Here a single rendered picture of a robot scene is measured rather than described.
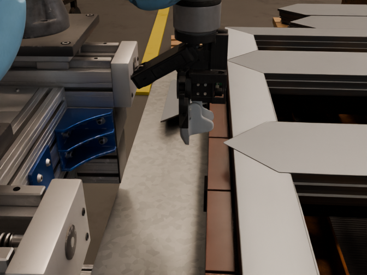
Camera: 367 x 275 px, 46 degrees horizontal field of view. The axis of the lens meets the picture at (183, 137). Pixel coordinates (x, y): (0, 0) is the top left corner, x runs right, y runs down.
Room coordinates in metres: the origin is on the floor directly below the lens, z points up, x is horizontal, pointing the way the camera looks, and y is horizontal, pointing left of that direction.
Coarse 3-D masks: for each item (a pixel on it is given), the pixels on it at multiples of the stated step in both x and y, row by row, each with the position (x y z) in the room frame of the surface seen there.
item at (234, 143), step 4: (236, 136) 0.70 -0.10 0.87; (228, 140) 0.68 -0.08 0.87; (232, 140) 0.68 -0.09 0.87; (236, 140) 0.68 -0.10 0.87; (228, 144) 0.67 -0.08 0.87; (232, 144) 0.67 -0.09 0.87; (236, 144) 0.67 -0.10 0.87; (236, 148) 0.65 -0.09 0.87; (240, 148) 0.65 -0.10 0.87; (240, 152) 0.64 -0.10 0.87
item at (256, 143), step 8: (256, 128) 0.73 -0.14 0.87; (264, 128) 0.73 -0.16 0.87; (240, 136) 0.70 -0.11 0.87; (248, 136) 0.70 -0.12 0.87; (256, 136) 0.70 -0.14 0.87; (264, 136) 0.70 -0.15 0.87; (240, 144) 0.67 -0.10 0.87; (248, 144) 0.67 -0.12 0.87; (256, 144) 0.67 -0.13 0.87; (264, 144) 0.67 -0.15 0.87; (272, 144) 0.67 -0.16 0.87; (248, 152) 0.64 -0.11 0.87; (256, 152) 0.64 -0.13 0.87; (264, 152) 0.64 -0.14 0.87; (272, 152) 0.64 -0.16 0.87; (256, 160) 0.61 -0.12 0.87; (264, 160) 0.61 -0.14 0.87; (272, 160) 0.61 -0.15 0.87; (272, 168) 0.59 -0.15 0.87
